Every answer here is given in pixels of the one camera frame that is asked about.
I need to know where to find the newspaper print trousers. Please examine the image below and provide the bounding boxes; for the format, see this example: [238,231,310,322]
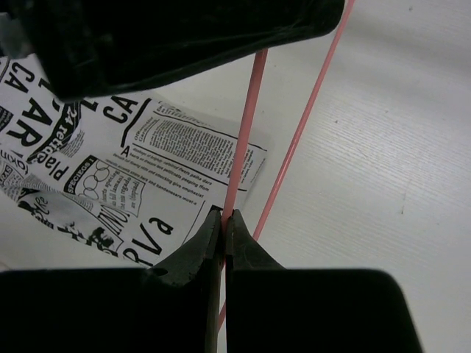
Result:
[0,54,273,271]

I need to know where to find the pink wire hanger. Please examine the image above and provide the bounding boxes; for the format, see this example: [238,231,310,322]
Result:
[215,0,357,353]

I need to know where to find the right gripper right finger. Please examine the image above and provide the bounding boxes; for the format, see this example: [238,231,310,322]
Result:
[226,211,422,352]

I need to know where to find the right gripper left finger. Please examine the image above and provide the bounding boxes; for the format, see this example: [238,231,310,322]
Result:
[1,210,222,352]

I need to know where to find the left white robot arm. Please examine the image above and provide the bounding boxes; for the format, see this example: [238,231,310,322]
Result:
[1,0,345,101]

